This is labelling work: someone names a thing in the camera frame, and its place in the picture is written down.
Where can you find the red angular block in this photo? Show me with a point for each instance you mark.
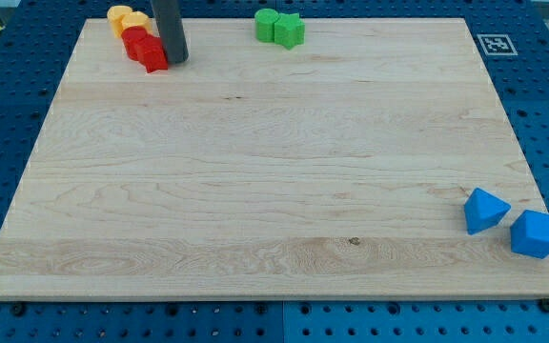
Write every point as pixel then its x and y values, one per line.
pixel 150 54

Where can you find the blue cube block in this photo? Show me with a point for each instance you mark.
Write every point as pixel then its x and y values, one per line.
pixel 530 234

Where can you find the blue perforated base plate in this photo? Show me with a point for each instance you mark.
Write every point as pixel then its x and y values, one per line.
pixel 35 47

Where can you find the green star block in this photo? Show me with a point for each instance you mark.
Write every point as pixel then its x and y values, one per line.
pixel 289 30

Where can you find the red cylinder block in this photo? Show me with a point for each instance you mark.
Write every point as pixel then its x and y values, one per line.
pixel 132 36

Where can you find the blue triangle block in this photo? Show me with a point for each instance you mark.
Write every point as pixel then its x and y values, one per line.
pixel 483 210

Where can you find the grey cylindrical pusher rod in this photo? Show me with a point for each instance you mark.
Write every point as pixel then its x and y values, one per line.
pixel 167 15

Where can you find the green circle block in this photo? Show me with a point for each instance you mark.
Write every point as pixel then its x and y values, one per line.
pixel 264 23

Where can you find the yellow hexagon block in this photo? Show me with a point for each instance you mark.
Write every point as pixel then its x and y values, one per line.
pixel 137 19

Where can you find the white fiducial marker tag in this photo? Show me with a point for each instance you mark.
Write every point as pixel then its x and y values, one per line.
pixel 495 44

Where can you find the yellow cylinder block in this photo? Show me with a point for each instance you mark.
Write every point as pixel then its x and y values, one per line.
pixel 115 15

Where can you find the light wooden board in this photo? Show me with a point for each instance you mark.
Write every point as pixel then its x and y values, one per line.
pixel 336 170

